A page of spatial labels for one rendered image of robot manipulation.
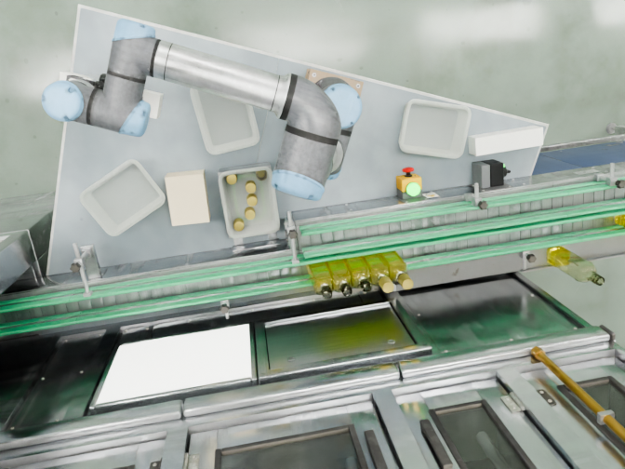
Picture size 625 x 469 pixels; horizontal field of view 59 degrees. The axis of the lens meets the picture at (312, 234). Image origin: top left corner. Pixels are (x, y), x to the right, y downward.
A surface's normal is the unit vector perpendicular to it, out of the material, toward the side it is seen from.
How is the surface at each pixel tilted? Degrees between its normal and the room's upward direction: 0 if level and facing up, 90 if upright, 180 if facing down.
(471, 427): 90
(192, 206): 0
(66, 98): 0
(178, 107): 0
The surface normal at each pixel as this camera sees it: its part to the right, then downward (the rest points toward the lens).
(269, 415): 0.13, 0.29
